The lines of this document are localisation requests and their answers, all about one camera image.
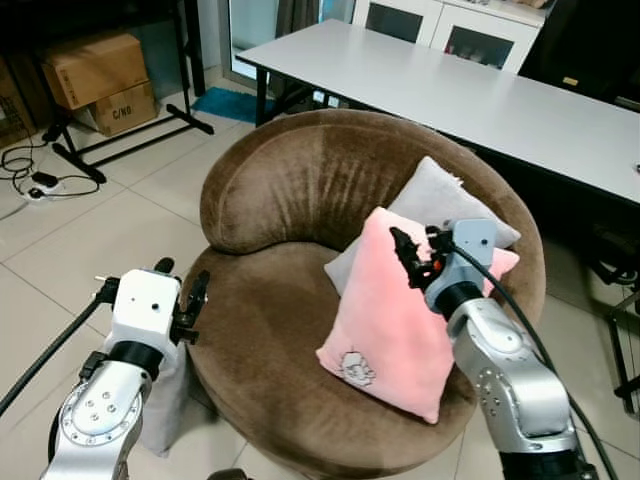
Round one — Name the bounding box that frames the light grey square pillow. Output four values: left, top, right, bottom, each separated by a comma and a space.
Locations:
325, 156, 523, 297

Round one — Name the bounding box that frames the small printed cardboard box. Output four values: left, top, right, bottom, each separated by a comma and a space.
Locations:
88, 82, 160, 137

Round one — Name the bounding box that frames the large plain cardboard box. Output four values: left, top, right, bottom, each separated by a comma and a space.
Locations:
42, 32, 151, 110

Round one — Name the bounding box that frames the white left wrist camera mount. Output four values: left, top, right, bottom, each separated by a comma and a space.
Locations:
105, 268, 184, 352

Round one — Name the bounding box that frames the grey velvet pillow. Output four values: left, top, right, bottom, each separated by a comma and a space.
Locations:
138, 340, 193, 457

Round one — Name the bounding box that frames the black metal frame chair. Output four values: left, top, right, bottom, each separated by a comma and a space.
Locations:
585, 224, 640, 417

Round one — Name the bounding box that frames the long white table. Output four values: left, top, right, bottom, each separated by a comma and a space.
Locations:
238, 18, 640, 207

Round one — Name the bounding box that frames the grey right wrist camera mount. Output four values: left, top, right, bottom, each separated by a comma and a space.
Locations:
425, 218, 499, 312

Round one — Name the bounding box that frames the round brown sofa chair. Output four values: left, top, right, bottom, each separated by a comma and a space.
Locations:
185, 108, 549, 480

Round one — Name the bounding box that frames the black metal rack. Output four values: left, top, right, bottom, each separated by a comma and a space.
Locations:
0, 0, 215, 184

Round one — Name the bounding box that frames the pink pillow with sheep print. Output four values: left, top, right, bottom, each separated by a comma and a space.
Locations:
316, 207, 522, 424

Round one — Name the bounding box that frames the white glass-door cabinet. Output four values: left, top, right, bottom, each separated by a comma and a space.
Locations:
350, 0, 547, 74

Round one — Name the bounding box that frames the white power strip with plug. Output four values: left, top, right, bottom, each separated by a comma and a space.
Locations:
22, 171, 64, 200

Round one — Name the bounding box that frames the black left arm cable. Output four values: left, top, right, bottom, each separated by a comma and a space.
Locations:
0, 278, 119, 417

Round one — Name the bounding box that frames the black furniture panel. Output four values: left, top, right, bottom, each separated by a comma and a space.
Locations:
519, 0, 640, 107

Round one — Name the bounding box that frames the teal floor mat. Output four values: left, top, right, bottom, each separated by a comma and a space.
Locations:
192, 87, 277, 125

